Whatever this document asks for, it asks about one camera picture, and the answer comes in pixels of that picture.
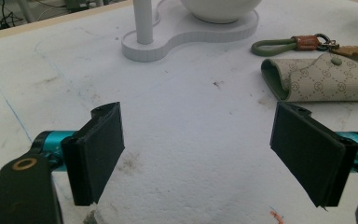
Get black cables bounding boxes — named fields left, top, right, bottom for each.
left=0, top=0, right=24, bottom=32

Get white stand with post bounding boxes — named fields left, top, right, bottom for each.
left=120, top=0, right=260, bottom=63

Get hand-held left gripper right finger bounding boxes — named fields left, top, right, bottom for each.
left=269, top=101, right=358, bottom=209

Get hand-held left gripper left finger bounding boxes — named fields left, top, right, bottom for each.
left=32, top=101, right=126, bottom=207

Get beige patterned key pouch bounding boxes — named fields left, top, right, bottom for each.
left=260, top=52, right=358, bottom=103

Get green loop keychain with key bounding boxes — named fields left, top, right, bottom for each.
left=250, top=33, right=358, bottom=58

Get white bowl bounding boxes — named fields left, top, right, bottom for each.
left=180, top=0, right=264, bottom=24

